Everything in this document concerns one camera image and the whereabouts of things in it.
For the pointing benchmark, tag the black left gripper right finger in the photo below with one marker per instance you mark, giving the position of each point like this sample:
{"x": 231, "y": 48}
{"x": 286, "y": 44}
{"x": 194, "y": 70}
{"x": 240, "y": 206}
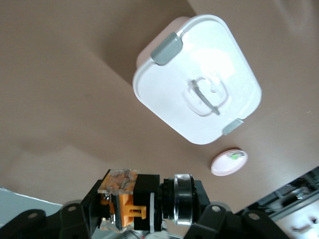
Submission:
{"x": 214, "y": 221}

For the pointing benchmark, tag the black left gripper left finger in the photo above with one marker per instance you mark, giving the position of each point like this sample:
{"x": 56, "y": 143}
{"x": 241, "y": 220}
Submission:
{"x": 74, "y": 219}

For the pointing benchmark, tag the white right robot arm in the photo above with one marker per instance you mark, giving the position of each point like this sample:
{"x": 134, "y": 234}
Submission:
{"x": 306, "y": 219}

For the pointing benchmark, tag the pink round plate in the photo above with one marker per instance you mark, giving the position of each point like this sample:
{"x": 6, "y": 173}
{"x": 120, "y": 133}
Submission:
{"x": 224, "y": 168}

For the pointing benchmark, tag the pink lunch box white lid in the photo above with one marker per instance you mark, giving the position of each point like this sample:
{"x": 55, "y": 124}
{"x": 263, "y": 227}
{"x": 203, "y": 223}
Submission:
{"x": 194, "y": 74}

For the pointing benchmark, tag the brown table cover mat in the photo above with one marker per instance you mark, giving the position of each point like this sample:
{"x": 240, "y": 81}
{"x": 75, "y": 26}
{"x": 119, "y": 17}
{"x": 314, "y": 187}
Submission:
{"x": 62, "y": 99}

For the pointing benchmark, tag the orange push button switch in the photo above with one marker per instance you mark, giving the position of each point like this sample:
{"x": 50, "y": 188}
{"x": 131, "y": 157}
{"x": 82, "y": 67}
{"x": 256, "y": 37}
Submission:
{"x": 139, "y": 194}

